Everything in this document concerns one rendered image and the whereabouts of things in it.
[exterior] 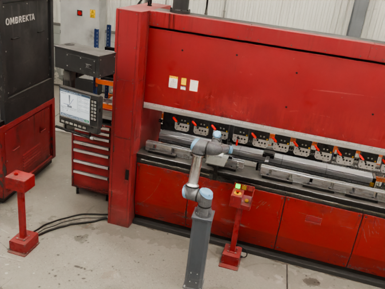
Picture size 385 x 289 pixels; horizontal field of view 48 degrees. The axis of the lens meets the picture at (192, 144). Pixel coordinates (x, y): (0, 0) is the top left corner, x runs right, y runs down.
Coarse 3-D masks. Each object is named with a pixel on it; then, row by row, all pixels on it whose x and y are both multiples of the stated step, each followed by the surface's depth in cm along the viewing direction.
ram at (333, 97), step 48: (192, 48) 410; (240, 48) 398; (288, 48) 393; (144, 96) 441; (192, 96) 427; (240, 96) 414; (288, 96) 401; (336, 96) 390; (384, 96) 379; (336, 144) 405; (384, 144) 394
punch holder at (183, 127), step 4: (176, 116) 439; (180, 116) 438; (184, 116) 436; (188, 116) 435; (180, 120) 439; (184, 120) 438; (188, 120) 437; (176, 124) 442; (180, 124) 440; (184, 124) 439; (188, 124) 438; (176, 128) 443; (180, 128) 442; (184, 128) 441; (188, 128) 440
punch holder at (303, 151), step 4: (296, 140) 414; (300, 140) 413; (304, 140) 412; (308, 140) 411; (300, 144) 414; (304, 144) 413; (308, 144) 412; (296, 148) 416; (304, 148) 415; (296, 152) 418; (300, 152) 417; (304, 152) 416; (308, 152) 415; (304, 156) 417
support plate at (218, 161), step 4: (212, 156) 437; (224, 156) 440; (228, 156) 441; (208, 160) 427; (212, 160) 428; (216, 160) 429; (220, 160) 430; (224, 160) 431; (212, 164) 420; (216, 164) 421; (220, 164) 422; (224, 164) 423
